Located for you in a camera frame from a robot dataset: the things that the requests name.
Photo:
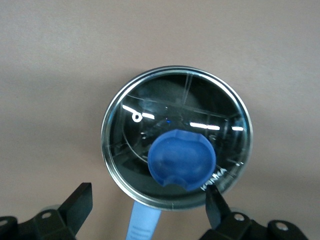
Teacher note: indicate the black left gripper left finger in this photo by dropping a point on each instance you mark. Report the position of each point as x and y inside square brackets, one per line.
[72, 212]

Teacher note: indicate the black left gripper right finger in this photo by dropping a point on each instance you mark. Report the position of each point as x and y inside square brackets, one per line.
[217, 212]

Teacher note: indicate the glass lid with blue knob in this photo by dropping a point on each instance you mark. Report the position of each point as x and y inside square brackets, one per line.
[180, 157]

